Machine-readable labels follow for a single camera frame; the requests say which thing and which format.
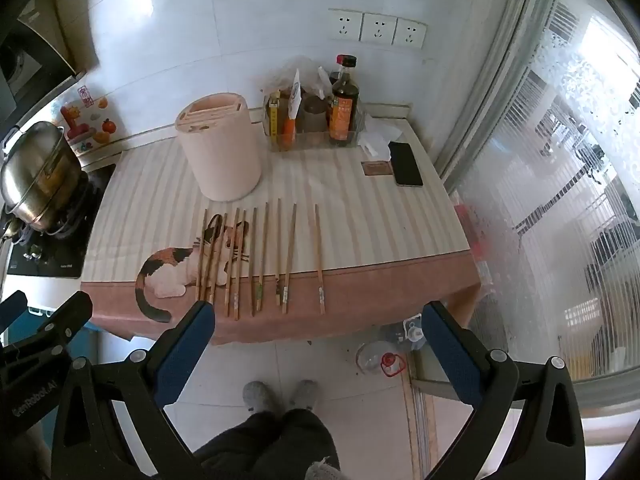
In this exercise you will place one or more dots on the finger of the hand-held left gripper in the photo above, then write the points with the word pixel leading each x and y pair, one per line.
pixel 75 307
pixel 15 302

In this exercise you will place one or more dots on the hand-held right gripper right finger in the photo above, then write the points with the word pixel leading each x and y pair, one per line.
pixel 450 350

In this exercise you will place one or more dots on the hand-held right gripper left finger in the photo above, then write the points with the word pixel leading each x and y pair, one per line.
pixel 185 355

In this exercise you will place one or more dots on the green banded wooden chopstick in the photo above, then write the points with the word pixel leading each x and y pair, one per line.
pixel 262 260

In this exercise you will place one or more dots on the row of wooden chopsticks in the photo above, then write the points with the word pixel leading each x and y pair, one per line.
pixel 319 260

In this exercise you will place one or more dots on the pink utensil holder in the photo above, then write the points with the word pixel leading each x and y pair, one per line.
pixel 225 155

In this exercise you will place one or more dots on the person's left forearm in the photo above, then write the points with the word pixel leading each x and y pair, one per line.
pixel 22 457

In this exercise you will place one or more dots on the blue plastic bin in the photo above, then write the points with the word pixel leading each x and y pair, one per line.
pixel 89 342

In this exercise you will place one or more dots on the clear plastic bottle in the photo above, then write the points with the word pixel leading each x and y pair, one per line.
pixel 412 330

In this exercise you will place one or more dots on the black gas stove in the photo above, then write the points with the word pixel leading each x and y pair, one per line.
pixel 55 255

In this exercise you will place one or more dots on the clear bottle with red cap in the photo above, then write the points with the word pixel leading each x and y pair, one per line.
pixel 380 357

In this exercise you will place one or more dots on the person's left grey slipper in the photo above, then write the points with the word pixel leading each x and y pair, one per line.
pixel 257 396

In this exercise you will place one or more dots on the person's grey slipper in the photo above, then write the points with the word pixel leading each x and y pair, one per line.
pixel 303 394
pixel 257 396

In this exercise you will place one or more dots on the person's legs in dark pants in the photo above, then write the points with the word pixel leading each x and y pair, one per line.
pixel 270 445

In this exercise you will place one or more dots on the person's right grey slipper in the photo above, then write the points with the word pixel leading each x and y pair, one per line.
pixel 303 394

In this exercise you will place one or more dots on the stainless steel pot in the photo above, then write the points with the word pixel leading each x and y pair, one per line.
pixel 40 175

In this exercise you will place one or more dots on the cat print tablecloth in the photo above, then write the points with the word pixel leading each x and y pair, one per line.
pixel 350 240

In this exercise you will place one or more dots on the black smartphone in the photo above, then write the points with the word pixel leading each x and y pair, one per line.
pixel 405 164

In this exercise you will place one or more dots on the brown card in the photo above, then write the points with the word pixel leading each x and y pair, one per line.
pixel 376 168

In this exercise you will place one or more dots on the white tissue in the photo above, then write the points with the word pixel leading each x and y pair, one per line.
pixel 380 135

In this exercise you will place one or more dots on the black range hood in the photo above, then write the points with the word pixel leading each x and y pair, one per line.
pixel 20 75

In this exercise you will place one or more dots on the small orange bottle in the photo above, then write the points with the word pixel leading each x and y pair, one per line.
pixel 289 132

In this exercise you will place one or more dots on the clear plastic organizer box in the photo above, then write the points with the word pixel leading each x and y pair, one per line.
pixel 312 139

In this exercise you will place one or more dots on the small yellow bottle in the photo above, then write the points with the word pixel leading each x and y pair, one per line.
pixel 274 115

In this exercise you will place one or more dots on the dark soy sauce bottle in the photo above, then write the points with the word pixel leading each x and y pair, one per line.
pixel 344 110

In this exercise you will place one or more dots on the brown lidded jar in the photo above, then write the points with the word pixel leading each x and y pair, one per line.
pixel 315 112

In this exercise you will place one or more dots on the white paper packet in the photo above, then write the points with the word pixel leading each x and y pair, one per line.
pixel 296 92

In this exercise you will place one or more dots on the clear plastic bag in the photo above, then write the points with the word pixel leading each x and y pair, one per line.
pixel 312 77

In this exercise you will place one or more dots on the fruit print wall sticker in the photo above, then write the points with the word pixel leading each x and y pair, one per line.
pixel 90 125

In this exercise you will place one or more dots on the white wall socket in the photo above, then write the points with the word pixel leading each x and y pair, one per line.
pixel 345 25
pixel 378 28
pixel 411 34

